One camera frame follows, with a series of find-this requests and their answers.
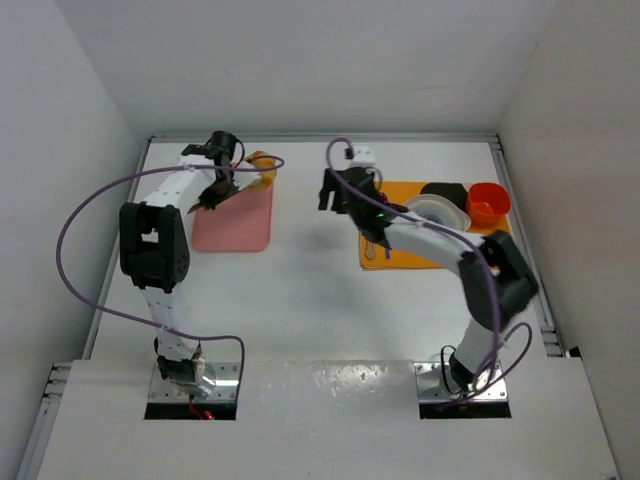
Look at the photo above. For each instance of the steel cake server wooden handle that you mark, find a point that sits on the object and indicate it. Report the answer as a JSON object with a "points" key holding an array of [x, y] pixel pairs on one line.
{"points": [[244, 175]]}

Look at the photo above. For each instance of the black coaster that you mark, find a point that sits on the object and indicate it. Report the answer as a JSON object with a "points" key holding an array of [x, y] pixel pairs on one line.
{"points": [[456, 193]]}

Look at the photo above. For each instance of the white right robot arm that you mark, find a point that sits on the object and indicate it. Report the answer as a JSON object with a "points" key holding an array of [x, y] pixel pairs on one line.
{"points": [[497, 282]]}

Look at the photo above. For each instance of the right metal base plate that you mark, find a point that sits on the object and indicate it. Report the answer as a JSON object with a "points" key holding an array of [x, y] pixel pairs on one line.
{"points": [[436, 385]]}

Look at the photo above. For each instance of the orange cloth placemat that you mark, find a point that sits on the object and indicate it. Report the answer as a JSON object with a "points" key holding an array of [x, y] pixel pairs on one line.
{"points": [[400, 192]]}

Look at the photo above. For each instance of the golden knotted bread roll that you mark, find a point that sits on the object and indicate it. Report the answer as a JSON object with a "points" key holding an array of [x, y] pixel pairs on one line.
{"points": [[262, 172]]}

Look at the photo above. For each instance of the iridescent table knife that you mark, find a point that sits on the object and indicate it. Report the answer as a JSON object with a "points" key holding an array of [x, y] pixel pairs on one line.
{"points": [[369, 250]]}

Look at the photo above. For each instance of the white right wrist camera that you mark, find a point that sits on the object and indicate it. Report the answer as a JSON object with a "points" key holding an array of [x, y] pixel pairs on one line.
{"points": [[363, 156]]}

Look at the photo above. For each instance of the pink rectangular tray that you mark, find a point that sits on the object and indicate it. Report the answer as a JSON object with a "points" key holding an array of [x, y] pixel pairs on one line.
{"points": [[241, 224]]}

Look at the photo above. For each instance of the orange cup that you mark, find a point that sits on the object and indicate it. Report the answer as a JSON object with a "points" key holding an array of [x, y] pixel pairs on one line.
{"points": [[487, 204]]}

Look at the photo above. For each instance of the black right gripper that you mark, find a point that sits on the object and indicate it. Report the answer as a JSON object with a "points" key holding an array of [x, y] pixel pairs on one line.
{"points": [[334, 186]]}

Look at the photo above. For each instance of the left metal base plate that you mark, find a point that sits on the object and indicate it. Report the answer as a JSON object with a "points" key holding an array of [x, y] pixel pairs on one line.
{"points": [[218, 385]]}

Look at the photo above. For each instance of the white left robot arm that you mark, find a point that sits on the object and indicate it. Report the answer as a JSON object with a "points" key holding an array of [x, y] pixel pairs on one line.
{"points": [[155, 255]]}

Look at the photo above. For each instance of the metal base plate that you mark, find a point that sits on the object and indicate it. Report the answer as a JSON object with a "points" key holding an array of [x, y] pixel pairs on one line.
{"points": [[436, 385], [218, 385]]}

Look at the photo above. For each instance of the white plate blue swirl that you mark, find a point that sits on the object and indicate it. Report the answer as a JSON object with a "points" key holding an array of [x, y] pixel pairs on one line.
{"points": [[440, 210]]}

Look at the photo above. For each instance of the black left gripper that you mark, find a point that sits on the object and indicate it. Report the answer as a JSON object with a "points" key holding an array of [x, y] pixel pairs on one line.
{"points": [[216, 192]]}

